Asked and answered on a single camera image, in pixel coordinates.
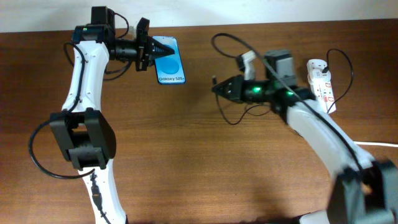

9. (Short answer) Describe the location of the blue Galaxy smartphone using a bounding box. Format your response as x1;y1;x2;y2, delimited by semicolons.
154;36;186;85

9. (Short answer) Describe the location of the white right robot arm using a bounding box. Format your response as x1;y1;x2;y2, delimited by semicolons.
212;49;397;223

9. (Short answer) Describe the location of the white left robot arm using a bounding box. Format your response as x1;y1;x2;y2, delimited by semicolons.
49;6;175;223

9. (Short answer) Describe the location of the white USB charger plug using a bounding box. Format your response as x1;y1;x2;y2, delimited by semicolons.
307;59;328;79

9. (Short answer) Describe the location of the white power strip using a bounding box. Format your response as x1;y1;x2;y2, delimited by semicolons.
307;70;336;114

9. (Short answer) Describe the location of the white power strip cord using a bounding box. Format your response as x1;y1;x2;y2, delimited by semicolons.
353;140;398;149

